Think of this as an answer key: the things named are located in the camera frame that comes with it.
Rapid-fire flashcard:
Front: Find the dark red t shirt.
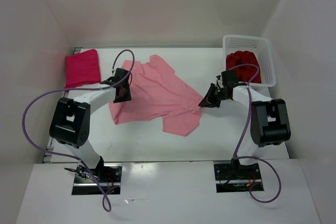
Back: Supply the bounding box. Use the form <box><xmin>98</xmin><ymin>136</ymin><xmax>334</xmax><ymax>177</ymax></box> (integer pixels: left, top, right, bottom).
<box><xmin>226</xmin><ymin>51</ymin><xmax>259</xmax><ymax>82</ymax></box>

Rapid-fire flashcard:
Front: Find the light pink t shirt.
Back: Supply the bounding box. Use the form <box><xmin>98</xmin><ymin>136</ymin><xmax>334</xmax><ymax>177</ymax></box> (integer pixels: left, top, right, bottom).
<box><xmin>109</xmin><ymin>55</ymin><xmax>203</xmax><ymax>136</ymax></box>

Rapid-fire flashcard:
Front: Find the magenta t shirt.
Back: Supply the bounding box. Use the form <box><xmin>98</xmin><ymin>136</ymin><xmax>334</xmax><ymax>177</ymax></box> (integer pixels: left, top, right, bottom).
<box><xmin>65</xmin><ymin>49</ymin><xmax>101</xmax><ymax>88</ymax></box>

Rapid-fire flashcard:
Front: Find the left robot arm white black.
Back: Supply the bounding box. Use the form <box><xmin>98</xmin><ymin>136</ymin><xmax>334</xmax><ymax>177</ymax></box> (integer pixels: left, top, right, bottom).
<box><xmin>49</xmin><ymin>68</ymin><xmax>131</xmax><ymax>182</ymax></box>

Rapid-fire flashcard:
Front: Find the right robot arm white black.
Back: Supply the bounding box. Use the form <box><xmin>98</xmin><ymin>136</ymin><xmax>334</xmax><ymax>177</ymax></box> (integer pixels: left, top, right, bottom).
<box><xmin>198</xmin><ymin>69</ymin><xmax>291</xmax><ymax>178</ymax></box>

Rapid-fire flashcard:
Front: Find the white plastic laundry basket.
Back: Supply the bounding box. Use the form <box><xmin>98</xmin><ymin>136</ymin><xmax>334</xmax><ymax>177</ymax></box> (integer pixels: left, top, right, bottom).
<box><xmin>223</xmin><ymin>35</ymin><xmax>276</xmax><ymax>91</ymax></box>

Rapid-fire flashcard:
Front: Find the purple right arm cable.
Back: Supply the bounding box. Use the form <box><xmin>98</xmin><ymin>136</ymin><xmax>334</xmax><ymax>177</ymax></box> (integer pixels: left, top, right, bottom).
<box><xmin>223</xmin><ymin>63</ymin><xmax>284</xmax><ymax>204</ymax></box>

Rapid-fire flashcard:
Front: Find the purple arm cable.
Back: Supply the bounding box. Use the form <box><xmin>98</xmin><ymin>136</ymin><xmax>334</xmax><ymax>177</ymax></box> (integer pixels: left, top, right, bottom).
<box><xmin>22</xmin><ymin>49</ymin><xmax>136</xmax><ymax>213</ymax></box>
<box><xmin>223</xmin><ymin>63</ymin><xmax>284</xmax><ymax>204</ymax></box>

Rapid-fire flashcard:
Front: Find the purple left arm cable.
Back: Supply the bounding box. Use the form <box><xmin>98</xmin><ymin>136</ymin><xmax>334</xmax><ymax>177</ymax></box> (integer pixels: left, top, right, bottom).
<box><xmin>22</xmin><ymin>49</ymin><xmax>136</xmax><ymax>213</ymax></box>

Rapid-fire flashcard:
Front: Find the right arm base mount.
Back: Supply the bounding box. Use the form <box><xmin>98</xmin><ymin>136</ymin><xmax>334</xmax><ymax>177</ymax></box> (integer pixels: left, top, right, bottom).
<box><xmin>213</xmin><ymin>161</ymin><xmax>264</xmax><ymax>193</ymax></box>

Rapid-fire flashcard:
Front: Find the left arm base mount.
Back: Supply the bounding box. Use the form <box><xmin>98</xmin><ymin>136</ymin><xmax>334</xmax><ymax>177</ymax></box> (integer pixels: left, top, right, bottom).
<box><xmin>64</xmin><ymin>164</ymin><xmax>122</xmax><ymax>196</ymax></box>

